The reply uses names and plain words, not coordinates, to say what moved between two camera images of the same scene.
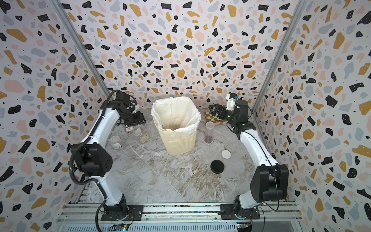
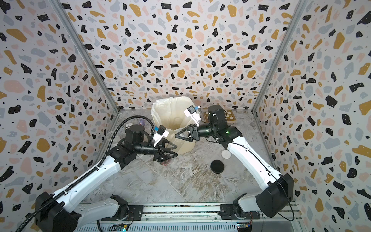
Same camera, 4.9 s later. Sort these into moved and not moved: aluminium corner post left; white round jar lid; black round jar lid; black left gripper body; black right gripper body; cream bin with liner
Moved: black left gripper body; black right gripper body
Not moved: cream bin with liner; white round jar lid; aluminium corner post left; black round jar lid
